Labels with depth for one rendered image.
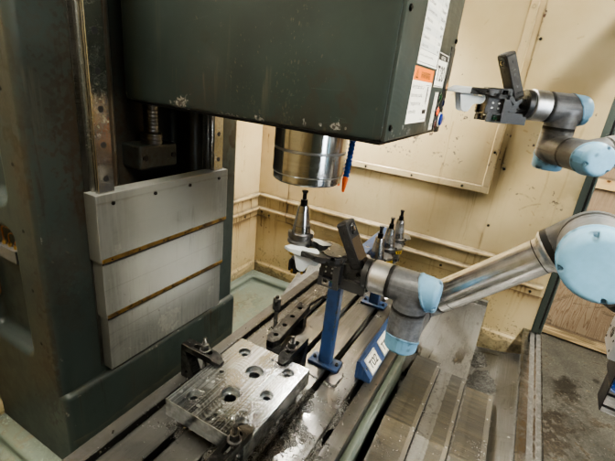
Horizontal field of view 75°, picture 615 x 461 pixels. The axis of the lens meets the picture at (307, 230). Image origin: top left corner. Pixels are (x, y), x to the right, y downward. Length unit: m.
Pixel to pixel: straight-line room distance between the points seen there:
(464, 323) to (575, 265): 1.19
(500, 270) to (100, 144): 0.93
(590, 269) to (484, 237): 1.15
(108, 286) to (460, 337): 1.37
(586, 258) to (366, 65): 0.46
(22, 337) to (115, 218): 0.48
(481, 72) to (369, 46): 1.13
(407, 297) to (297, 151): 0.38
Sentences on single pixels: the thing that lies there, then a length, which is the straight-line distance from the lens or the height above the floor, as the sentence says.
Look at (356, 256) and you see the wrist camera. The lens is 0.89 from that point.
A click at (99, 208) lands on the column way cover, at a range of 1.07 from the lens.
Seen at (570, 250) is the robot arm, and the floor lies 1.51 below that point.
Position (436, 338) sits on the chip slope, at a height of 0.75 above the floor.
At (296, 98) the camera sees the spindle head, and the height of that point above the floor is 1.69.
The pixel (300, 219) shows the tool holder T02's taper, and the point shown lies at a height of 1.41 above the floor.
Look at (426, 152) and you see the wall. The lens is 1.85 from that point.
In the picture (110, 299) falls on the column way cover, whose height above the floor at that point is 1.13.
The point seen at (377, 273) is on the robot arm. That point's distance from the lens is 0.88.
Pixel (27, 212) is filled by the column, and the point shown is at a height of 1.38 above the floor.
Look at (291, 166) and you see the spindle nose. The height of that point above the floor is 1.55.
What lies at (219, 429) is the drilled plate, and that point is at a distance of 0.99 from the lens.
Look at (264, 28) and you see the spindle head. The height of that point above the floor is 1.80.
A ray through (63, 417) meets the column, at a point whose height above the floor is 0.80.
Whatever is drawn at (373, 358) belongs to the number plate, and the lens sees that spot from 1.31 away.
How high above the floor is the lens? 1.72
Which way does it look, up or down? 21 degrees down
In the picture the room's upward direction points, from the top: 6 degrees clockwise
